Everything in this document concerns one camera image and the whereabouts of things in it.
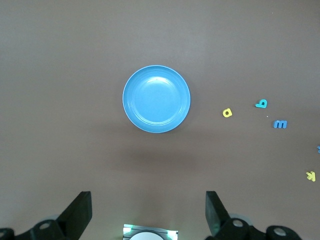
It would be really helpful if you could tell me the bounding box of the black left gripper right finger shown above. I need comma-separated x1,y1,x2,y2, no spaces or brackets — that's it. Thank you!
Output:
204,191,301,240

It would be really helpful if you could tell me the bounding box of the brown paper table cover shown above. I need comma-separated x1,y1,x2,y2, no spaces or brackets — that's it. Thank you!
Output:
0,0,320,240

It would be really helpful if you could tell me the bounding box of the blue round plate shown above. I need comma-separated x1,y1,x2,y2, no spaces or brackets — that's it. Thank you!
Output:
122,64,192,134

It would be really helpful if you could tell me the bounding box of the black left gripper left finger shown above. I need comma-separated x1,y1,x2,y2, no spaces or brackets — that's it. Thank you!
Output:
0,191,93,240

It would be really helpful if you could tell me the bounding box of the teal foam letter b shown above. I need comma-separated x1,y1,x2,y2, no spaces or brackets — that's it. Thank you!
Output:
254,98,268,109

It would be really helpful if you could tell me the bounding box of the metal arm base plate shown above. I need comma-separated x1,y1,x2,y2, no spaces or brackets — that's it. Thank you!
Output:
123,223,179,240

